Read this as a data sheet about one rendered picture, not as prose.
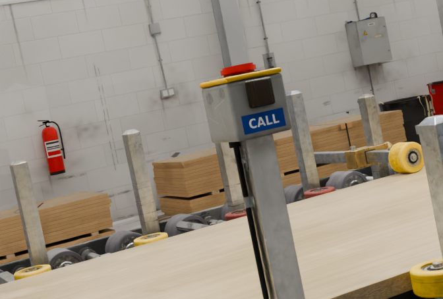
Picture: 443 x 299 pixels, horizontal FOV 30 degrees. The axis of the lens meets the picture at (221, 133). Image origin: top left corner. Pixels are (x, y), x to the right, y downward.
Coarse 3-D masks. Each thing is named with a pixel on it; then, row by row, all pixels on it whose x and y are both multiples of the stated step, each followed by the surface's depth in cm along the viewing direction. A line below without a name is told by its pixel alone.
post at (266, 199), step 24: (264, 144) 91; (240, 168) 91; (264, 168) 91; (264, 192) 91; (264, 216) 91; (288, 216) 92; (264, 240) 91; (288, 240) 92; (264, 264) 92; (288, 264) 92; (264, 288) 92; (288, 288) 92
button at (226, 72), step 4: (244, 64) 90; (248, 64) 91; (252, 64) 92; (224, 68) 91; (228, 68) 91; (232, 68) 90; (236, 68) 90; (240, 68) 90; (244, 68) 90; (248, 68) 90; (252, 68) 91; (224, 72) 91; (228, 72) 90; (232, 72) 90; (236, 72) 90; (240, 72) 90; (244, 72) 90; (224, 76) 92
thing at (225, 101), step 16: (224, 80) 88; (240, 80) 89; (272, 80) 90; (208, 96) 92; (224, 96) 89; (240, 96) 88; (208, 112) 93; (224, 112) 89; (240, 112) 88; (256, 112) 89; (288, 112) 91; (224, 128) 90; (240, 128) 88; (272, 128) 90; (288, 128) 91
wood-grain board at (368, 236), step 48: (336, 192) 205; (384, 192) 191; (192, 240) 179; (240, 240) 168; (336, 240) 149; (384, 240) 141; (432, 240) 134; (0, 288) 168; (48, 288) 158; (96, 288) 149; (144, 288) 141; (192, 288) 134; (240, 288) 128; (336, 288) 117; (384, 288) 117
